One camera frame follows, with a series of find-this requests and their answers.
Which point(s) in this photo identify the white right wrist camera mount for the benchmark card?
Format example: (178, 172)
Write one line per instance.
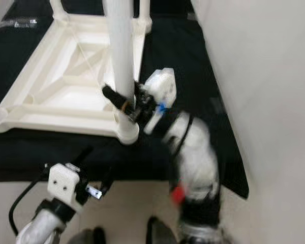
(162, 84)

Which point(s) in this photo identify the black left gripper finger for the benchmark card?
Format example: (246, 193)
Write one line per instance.
(82, 155)
(107, 179)

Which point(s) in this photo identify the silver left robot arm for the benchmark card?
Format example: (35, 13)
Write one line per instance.
(38, 229)

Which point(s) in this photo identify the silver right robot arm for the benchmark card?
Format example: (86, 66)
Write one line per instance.
(198, 162)

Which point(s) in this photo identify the silver robot left leg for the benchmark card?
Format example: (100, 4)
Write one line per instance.
(87, 237)

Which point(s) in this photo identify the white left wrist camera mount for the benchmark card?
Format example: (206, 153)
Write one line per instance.
(63, 183)

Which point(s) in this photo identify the silver robot right leg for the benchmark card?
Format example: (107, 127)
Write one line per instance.
(161, 233)

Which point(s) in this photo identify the black table cloth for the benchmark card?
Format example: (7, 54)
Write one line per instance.
(30, 157)

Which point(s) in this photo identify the yellow rubber band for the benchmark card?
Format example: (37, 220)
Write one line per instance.
(126, 105)

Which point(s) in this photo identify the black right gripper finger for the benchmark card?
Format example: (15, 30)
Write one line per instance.
(139, 89)
(114, 97)

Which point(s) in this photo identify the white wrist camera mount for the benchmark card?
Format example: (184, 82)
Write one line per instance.
(63, 183)
(162, 84)

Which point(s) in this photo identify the silver robot leg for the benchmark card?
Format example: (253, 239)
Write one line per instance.
(161, 233)
(87, 237)

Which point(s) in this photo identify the white plastic table top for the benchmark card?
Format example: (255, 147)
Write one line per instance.
(56, 122)

